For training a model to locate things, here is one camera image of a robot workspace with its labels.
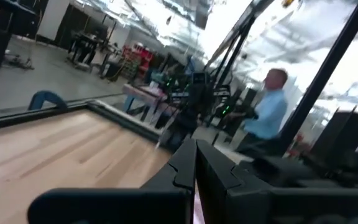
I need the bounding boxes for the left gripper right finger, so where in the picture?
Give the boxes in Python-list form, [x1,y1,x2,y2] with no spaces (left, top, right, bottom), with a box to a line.
[196,139,358,224]

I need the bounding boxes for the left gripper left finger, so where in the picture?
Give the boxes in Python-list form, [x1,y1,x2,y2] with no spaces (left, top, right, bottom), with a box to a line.
[27,139,197,224]

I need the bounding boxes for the person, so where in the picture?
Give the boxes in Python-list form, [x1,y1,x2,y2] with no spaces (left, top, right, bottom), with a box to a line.
[228,67,290,144]

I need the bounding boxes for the background table with blue legs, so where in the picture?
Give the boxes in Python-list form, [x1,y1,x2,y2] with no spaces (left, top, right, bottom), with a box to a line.
[122,83,180,123]

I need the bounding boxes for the background robot arms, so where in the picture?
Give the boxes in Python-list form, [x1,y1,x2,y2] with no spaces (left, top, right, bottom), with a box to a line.
[211,83,256,125]

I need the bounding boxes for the red tool cart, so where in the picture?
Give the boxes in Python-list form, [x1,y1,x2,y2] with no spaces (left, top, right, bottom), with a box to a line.
[122,43,155,78]

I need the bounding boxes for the dark arched frame clamp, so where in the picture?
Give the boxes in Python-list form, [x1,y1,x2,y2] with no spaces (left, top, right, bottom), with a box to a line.
[27,90,69,112]

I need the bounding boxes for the black aluminium rig frame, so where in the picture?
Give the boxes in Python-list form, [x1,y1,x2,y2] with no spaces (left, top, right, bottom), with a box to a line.
[0,0,358,156]

